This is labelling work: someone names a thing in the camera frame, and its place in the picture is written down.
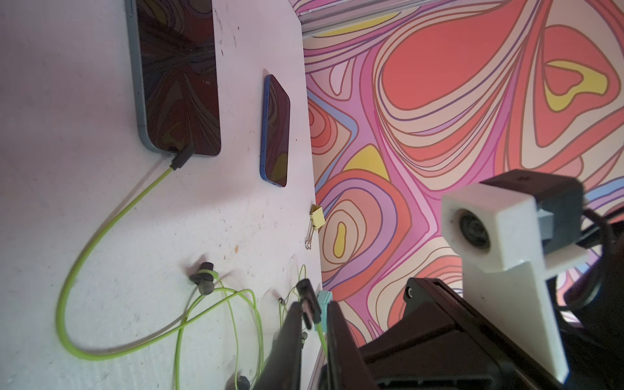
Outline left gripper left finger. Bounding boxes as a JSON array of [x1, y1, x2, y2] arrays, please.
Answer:
[[253, 302, 303, 390]]

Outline green earphones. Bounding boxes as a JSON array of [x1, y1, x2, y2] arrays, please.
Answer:
[[278, 265, 328, 357], [54, 143, 267, 390]]

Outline yellow binder clip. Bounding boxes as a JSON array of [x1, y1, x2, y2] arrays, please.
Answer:
[[304, 205, 326, 250]]

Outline blue phone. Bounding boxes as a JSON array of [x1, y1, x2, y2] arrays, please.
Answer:
[[259, 75, 291, 188]]

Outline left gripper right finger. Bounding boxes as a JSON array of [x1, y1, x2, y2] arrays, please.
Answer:
[[327, 302, 378, 390]]

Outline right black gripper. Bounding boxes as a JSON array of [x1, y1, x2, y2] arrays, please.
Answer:
[[360, 278, 623, 389]]

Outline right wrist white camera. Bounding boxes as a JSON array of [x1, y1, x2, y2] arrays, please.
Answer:
[[440, 170, 588, 383]]

